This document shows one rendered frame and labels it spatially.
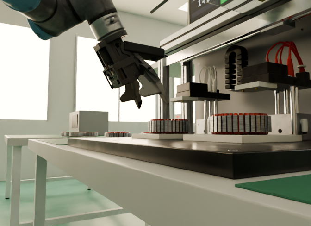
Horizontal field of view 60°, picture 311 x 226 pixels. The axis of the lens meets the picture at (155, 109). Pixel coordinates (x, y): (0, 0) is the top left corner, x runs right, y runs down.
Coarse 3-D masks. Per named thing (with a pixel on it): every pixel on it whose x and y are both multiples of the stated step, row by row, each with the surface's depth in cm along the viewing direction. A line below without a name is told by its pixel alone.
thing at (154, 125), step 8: (152, 120) 69; (160, 120) 67; (168, 120) 66; (176, 120) 66; (184, 120) 68; (152, 128) 68; (160, 128) 67; (168, 128) 66; (176, 128) 66; (184, 128) 67
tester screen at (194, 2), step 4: (192, 0) 86; (196, 0) 84; (192, 4) 86; (196, 4) 84; (204, 4) 81; (192, 8) 86; (196, 8) 84; (200, 8) 82; (212, 8) 78; (192, 12) 86; (204, 12) 81; (196, 16) 84; (200, 16) 82; (192, 20) 86
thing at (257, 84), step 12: (252, 72) 54; (264, 72) 51; (276, 72) 52; (240, 84) 56; (252, 84) 51; (264, 84) 50; (276, 84) 52; (288, 84) 53; (300, 84) 55; (276, 96) 60; (288, 96) 58; (276, 108) 60; (288, 108) 57
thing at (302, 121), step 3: (300, 120) 54; (303, 120) 53; (306, 120) 53; (300, 123) 54; (303, 123) 53; (306, 123) 53; (303, 126) 53; (306, 126) 53; (303, 129) 53; (306, 129) 53; (303, 132) 53; (306, 132) 53
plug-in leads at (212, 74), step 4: (208, 68) 81; (212, 68) 80; (200, 72) 82; (208, 72) 82; (212, 72) 81; (216, 72) 79; (204, 76) 78; (208, 76) 82; (212, 76) 82; (216, 76) 78; (200, 80) 81; (204, 80) 78; (208, 80) 77; (212, 80) 83; (216, 80) 78; (208, 84) 77; (216, 84) 78; (208, 88) 77; (216, 88) 78
